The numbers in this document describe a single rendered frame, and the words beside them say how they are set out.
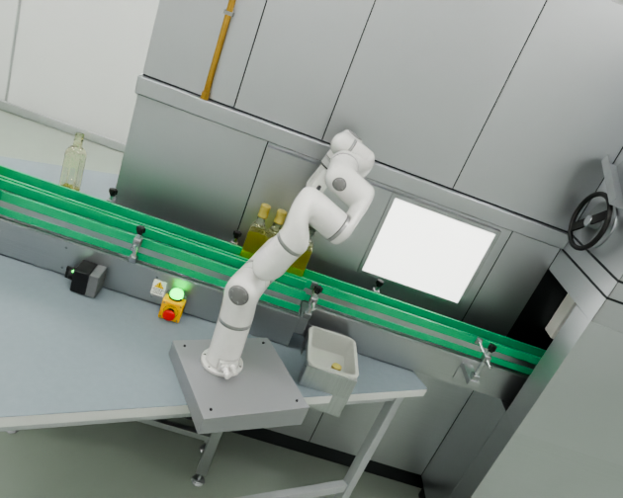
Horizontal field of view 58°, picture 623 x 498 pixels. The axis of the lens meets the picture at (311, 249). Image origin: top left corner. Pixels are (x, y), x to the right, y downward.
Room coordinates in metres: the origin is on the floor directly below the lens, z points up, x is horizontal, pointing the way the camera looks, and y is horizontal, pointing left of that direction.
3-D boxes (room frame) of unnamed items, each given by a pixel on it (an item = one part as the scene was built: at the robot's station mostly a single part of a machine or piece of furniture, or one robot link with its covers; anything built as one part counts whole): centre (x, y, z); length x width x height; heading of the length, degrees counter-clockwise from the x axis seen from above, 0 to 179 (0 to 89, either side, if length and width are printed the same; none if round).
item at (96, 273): (1.53, 0.63, 0.79); 0.08 x 0.08 x 0.08; 8
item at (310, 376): (1.64, -0.19, 0.79); 0.27 x 0.17 x 0.08; 8
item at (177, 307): (1.57, 0.35, 0.79); 0.07 x 0.07 x 0.07; 8
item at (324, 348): (1.61, -0.19, 0.80); 0.22 x 0.17 x 0.09; 8
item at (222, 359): (1.35, 0.11, 0.89); 0.16 x 0.13 x 0.15; 32
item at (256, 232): (1.79, 0.20, 0.99); 0.06 x 0.06 x 0.21; 9
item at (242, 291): (1.37, 0.13, 1.04); 0.13 x 0.10 x 0.16; 174
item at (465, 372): (1.78, -0.70, 0.90); 0.17 x 0.05 x 0.23; 8
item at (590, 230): (1.95, -0.86, 1.49); 0.21 x 0.05 x 0.21; 8
